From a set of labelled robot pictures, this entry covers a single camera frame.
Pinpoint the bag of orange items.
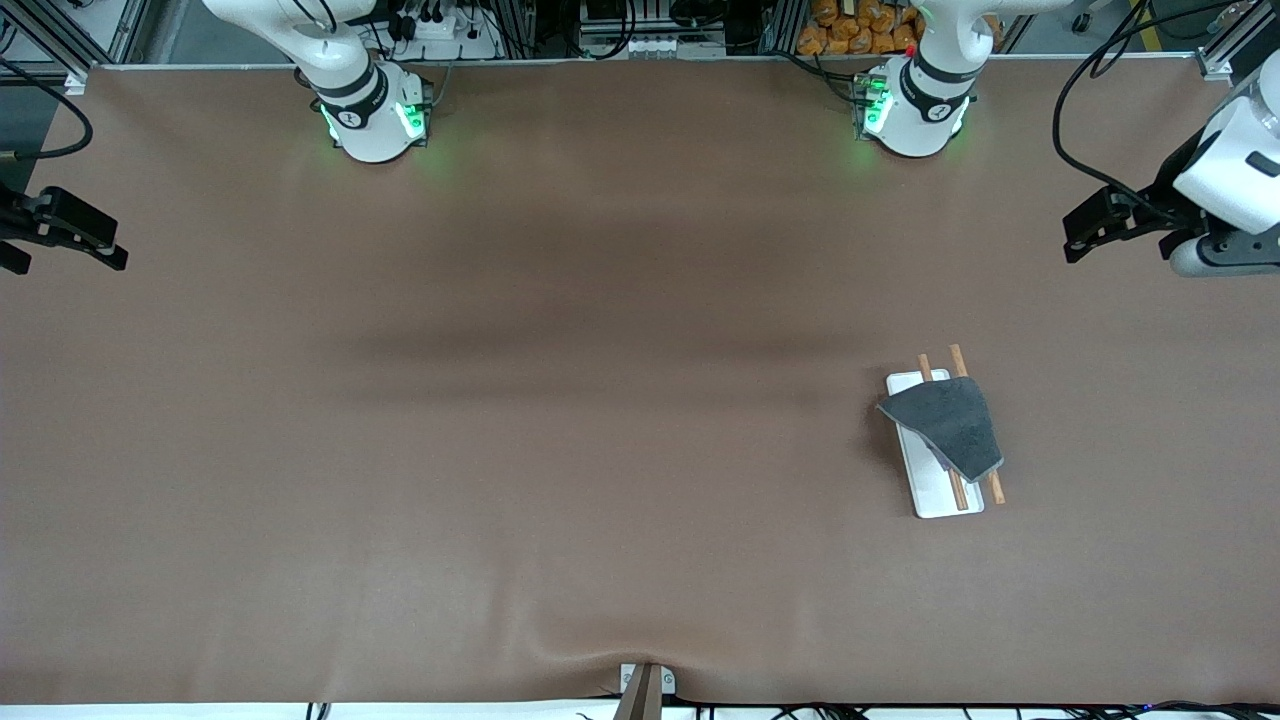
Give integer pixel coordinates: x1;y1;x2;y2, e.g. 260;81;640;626
797;0;926;57

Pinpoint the grey equipment box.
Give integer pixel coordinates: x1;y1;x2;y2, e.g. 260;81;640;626
578;0;731;59

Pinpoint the white rack with wooden rods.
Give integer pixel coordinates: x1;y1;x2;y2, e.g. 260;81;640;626
885;343;1007;520

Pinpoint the brown table cover mat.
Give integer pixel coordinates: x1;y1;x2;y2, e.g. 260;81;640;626
0;55;1280;706

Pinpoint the aluminium frame profile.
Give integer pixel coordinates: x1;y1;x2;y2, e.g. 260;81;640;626
1195;0;1280;81
0;0;151;96

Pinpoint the white power strip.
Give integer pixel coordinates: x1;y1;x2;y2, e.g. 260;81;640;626
395;5;497;47

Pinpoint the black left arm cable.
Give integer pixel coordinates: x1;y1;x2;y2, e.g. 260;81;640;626
1050;0;1246;206

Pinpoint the grey towel with purple side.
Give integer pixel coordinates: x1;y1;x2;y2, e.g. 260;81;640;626
877;375;1005;484

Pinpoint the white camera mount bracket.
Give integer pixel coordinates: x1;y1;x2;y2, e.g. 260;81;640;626
618;663;677;720

